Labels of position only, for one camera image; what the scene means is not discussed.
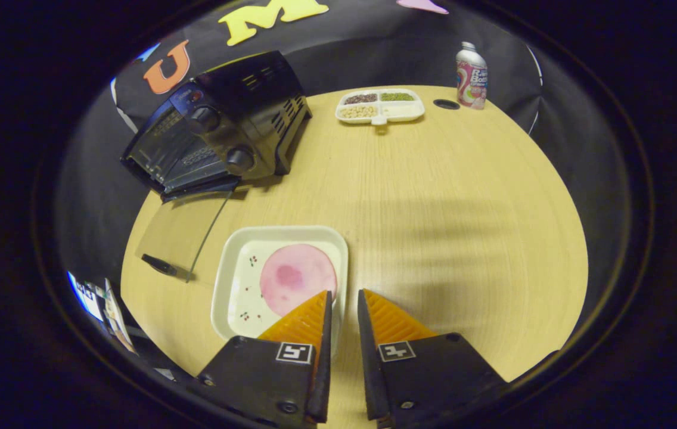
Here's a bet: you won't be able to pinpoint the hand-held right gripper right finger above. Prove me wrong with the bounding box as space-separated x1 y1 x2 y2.
356 289 509 428

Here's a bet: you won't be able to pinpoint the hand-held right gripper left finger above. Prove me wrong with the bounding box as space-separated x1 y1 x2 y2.
195 290 334 427

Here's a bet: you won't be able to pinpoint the white square plate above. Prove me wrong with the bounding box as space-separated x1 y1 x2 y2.
210 225 349 341

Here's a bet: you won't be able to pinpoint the pink ham slice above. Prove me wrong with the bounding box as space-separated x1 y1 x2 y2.
259 243 338 318

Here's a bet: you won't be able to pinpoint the black electric oven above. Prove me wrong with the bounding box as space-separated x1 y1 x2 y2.
121 51 312 284

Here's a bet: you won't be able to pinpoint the colourful printed sheets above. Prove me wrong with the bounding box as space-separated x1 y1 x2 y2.
67 271 136 355

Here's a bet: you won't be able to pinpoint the white divided tray of beans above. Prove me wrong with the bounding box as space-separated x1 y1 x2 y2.
336 88 426 126

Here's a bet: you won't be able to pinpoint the silver bottle with pink label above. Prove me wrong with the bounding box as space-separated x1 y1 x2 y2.
455 41 489 110

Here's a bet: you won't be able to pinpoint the black backdrop cloth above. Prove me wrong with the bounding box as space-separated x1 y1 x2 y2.
52 0 637 334

